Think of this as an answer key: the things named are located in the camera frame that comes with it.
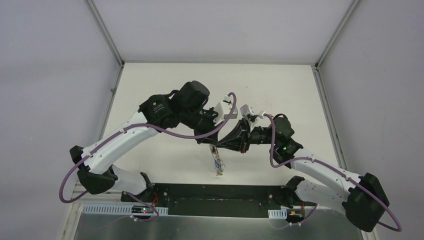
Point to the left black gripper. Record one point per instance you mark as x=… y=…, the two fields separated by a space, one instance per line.
x=205 y=131

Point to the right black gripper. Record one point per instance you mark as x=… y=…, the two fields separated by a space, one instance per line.
x=239 y=139

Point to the key with blue tag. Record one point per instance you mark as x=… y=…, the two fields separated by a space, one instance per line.
x=217 y=164

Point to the large silver carabiner keyring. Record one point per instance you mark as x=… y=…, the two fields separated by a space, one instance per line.
x=216 y=157

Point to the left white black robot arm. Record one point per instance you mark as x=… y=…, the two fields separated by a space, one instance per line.
x=180 y=113

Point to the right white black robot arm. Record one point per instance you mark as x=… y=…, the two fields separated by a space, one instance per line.
x=360 y=198

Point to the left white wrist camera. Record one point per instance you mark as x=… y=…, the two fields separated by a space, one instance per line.
x=223 y=109

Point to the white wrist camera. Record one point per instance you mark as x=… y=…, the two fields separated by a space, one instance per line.
x=251 y=116
x=223 y=109

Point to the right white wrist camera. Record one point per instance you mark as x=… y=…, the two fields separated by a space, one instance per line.
x=251 y=116

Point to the right white slotted cable duct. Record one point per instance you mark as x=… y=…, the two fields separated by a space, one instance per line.
x=277 y=214

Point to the white slotted cable duct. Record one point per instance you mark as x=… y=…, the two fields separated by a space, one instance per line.
x=123 y=209
x=277 y=214

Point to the left white slotted cable duct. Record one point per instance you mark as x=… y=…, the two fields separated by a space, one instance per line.
x=123 y=209

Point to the left aluminium frame post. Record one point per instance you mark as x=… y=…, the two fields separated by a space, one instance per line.
x=101 y=25

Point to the aluminium frame post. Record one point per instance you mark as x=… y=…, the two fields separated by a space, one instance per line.
x=353 y=5
x=101 y=25

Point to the right aluminium frame post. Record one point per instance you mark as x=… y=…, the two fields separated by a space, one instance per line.
x=353 y=5

